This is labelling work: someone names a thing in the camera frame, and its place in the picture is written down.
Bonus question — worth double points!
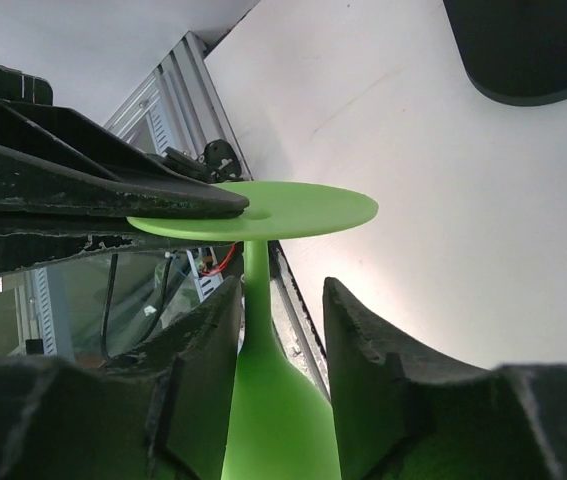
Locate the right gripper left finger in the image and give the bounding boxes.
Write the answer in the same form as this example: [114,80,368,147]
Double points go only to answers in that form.
[0,278,242,479]

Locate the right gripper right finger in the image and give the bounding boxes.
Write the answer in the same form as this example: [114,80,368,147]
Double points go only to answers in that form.
[323,278,567,479]

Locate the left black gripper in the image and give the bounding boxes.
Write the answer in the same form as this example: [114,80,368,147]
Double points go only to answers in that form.
[0,65,249,219]

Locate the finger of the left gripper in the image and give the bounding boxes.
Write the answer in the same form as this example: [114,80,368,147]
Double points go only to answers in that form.
[0,214,230,276]

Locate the green plastic wine glass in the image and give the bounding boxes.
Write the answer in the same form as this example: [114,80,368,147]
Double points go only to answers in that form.
[126,180,380,480]

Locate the grey slotted cable duct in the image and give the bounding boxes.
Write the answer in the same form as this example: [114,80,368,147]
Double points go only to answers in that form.
[13,268,59,356]

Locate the aluminium front rail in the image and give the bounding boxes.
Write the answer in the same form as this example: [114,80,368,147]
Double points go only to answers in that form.
[105,31,329,396]

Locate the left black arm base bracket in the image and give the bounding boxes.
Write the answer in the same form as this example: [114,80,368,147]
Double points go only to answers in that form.
[163,139,242,184]

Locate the copper wire wine glass rack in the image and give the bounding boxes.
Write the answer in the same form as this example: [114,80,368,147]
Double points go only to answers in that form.
[443,1,567,107]

